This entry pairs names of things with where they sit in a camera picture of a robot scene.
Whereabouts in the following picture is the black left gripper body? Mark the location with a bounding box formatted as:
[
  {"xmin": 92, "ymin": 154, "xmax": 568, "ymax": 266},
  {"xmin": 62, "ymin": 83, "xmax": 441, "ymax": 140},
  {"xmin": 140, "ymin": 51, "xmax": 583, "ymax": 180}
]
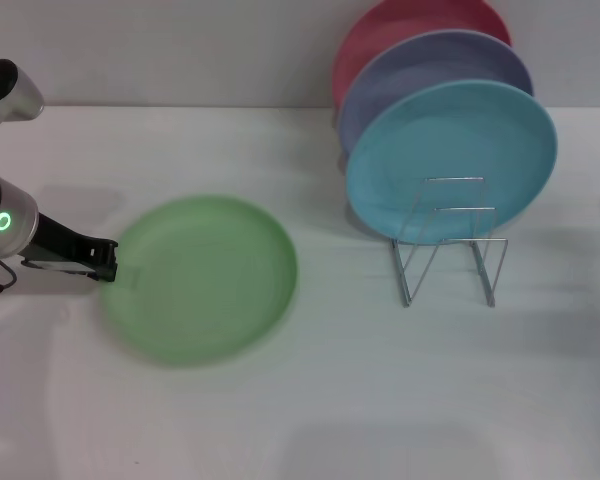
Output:
[{"xmin": 22, "ymin": 212, "xmax": 96, "ymax": 276}]

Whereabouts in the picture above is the green round plate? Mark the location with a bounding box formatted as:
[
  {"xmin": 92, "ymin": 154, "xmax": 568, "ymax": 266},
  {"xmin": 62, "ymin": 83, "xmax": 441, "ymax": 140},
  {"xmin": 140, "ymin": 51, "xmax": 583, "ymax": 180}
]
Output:
[{"xmin": 99, "ymin": 194, "xmax": 300, "ymax": 370}]

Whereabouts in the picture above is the red round plate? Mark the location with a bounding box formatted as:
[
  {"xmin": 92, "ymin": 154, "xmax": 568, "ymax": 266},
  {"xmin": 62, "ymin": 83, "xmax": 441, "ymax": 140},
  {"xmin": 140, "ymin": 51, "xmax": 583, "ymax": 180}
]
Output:
[{"xmin": 331, "ymin": 0, "xmax": 513, "ymax": 109}]

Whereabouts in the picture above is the teal blue round plate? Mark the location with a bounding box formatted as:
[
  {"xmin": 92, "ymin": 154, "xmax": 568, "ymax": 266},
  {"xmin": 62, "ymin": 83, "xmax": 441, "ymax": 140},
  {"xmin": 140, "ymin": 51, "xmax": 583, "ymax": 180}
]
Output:
[{"xmin": 344, "ymin": 78, "xmax": 560, "ymax": 241}]

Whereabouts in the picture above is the purple round plate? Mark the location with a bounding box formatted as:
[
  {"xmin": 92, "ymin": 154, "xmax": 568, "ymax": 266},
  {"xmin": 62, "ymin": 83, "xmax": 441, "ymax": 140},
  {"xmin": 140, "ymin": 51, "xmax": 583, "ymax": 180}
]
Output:
[{"xmin": 337, "ymin": 28, "xmax": 535, "ymax": 156}]

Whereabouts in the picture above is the silver wire plate rack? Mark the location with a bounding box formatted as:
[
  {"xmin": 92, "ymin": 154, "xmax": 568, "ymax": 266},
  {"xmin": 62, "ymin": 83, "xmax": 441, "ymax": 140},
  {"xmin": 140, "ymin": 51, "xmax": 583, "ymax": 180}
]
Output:
[{"xmin": 390, "ymin": 175, "xmax": 510, "ymax": 308}]

